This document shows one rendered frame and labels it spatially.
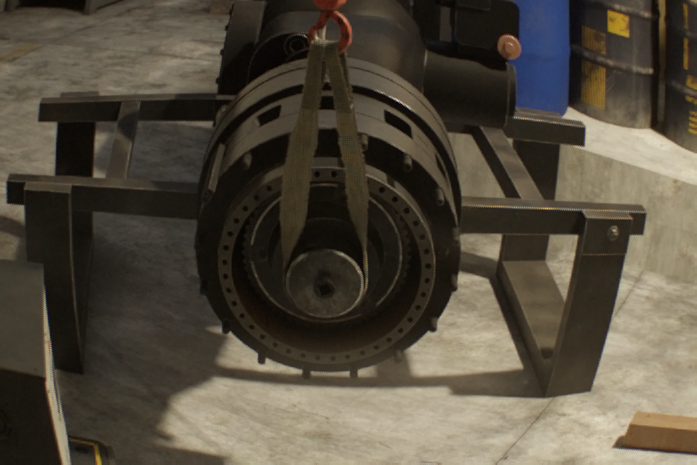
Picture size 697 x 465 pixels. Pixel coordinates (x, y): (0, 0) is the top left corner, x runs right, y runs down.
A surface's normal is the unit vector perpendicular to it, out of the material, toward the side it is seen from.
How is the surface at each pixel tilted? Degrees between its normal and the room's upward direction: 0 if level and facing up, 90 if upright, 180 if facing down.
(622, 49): 90
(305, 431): 0
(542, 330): 0
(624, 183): 90
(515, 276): 0
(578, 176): 90
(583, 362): 90
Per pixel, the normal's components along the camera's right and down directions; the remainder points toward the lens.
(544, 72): 0.42, 0.32
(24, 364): 0.08, -0.94
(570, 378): 0.10, 0.33
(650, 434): -0.43, 0.25
